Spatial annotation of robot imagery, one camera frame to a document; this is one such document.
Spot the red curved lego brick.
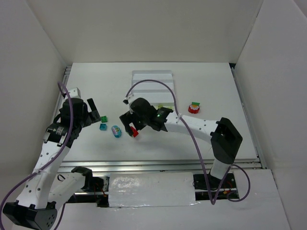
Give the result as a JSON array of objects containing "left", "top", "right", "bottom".
[{"left": 130, "top": 126, "right": 139, "bottom": 138}]

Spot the green lego brick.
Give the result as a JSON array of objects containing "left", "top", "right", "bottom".
[{"left": 101, "top": 116, "right": 108, "bottom": 123}]

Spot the teal flower face lego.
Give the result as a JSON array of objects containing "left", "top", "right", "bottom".
[{"left": 111, "top": 125, "right": 122, "bottom": 138}]

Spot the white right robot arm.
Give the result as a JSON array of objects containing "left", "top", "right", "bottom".
[{"left": 119, "top": 98, "right": 243, "bottom": 182}]

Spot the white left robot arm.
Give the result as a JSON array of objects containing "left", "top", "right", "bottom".
[{"left": 2, "top": 87, "right": 100, "bottom": 230}]

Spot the teal small lego brick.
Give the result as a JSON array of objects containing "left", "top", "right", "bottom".
[{"left": 99, "top": 123, "right": 107, "bottom": 131}]

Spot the white divided sorting tray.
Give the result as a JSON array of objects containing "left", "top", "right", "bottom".
[{"left": 130, "top": 70, "right": 175, "bottom": 107}]

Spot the red flower lego with green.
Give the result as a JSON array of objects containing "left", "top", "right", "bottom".
[{"left": 188, "top": 102, "right": 200, "bottom": 114}]

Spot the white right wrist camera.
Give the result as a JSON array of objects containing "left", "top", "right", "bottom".
[{"left": 123, "top": 93, "right": 135, "bottom": 105}]

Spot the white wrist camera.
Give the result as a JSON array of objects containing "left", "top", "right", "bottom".
[
  {"left": 123, "top": 93, "right": 135, "bottom": 105},
  {"left": 68, "top": 87, "right": 81, "bottom": 99}
]

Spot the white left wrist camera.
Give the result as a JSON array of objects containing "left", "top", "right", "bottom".
[{"left": 68, "top": 87, "right": 81, "bottom": 99}]

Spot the aluminium front rail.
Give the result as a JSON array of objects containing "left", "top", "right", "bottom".
[{"left": 38, "top": 159, "right": 267, "bottom": 173}]

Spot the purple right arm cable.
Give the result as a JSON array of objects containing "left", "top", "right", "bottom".
[{"left": 126, "top": 79, "right": 251, "bottom": 206}]

